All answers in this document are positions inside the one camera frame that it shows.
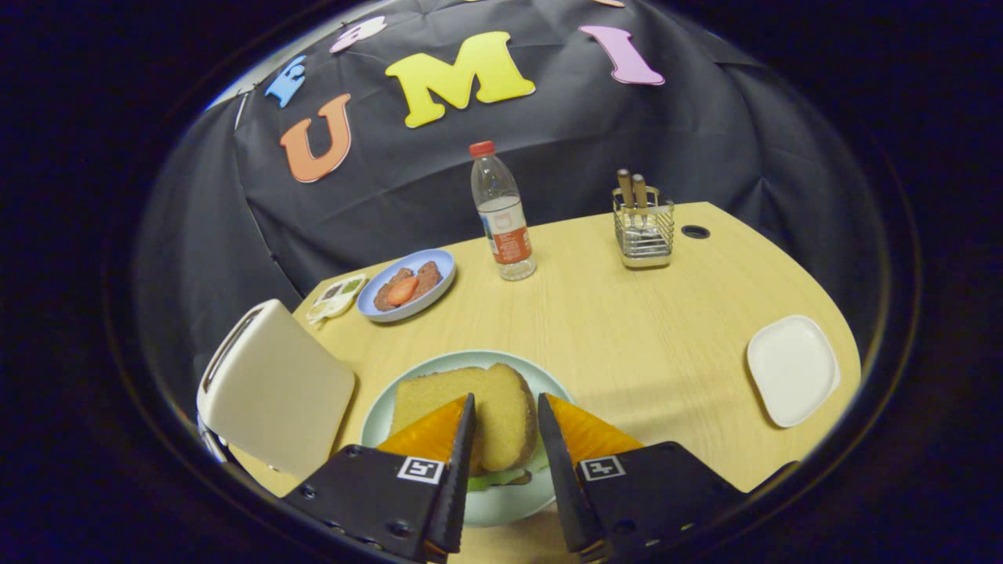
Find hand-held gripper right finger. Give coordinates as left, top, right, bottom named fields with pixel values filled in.
left=538, top=392, right=747, bottom=563

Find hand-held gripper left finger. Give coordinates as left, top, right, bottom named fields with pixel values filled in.
left=282, top=392, right=477, bottom=563

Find green lettuce leaf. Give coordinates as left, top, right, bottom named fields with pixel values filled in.
left=468, top=450, right=549, bottom=492

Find toasted bread slice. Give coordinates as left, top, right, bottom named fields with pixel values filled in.
left=389, top=362, right=540, bottom=475

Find pale green round plate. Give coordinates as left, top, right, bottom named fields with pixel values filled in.
left=360, top=349, right=577, bottom=528

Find blue round plate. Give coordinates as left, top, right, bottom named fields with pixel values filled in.
left=357, top=249, right=457, bottom=324

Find brown meat patty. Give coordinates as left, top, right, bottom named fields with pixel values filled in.
left=373, top=268, right=415, bottom=312
left=411, top=261, right=444, bottom=298

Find white toaster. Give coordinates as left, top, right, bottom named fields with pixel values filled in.
left=196, top=298, right=357, bottom=480

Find white divided seasoning tray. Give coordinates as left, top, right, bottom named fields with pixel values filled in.
left=306, top=273, right=368, bottom=324

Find white square plate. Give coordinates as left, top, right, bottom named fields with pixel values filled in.
left=746, top=315, right=842, bottom=428

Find clear plastic water bottle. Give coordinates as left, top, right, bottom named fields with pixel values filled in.
left=469, top=140, right=538, bottom=281

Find black backdrop cloth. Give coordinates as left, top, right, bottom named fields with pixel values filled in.
left=133, top=0, right=894, bottom=408

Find metal wire cutlery holder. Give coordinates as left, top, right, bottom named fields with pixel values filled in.
left=612, top=186, right=675, bottom=269

